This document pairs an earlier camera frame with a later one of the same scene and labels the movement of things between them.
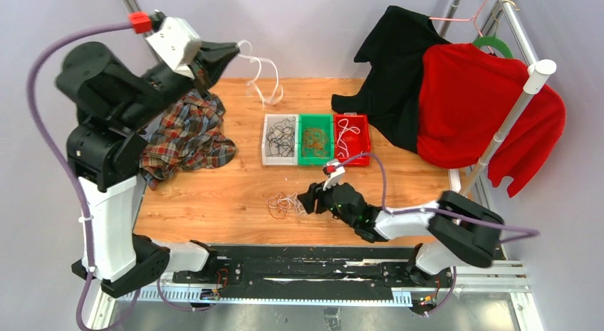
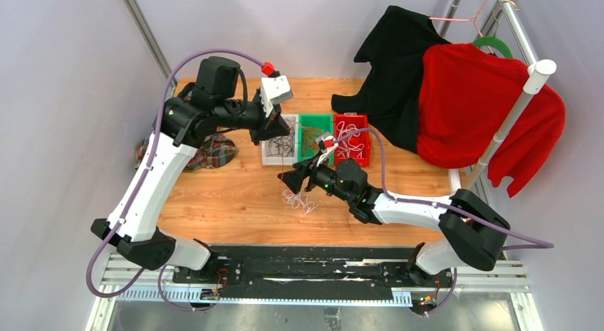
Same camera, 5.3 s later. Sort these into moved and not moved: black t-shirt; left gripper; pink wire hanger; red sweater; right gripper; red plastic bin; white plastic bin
Moved: left gripper; right gripper
Not moved: black t-shirt; red sweater; white plastic bin; red plastic bin; pink wire hanger
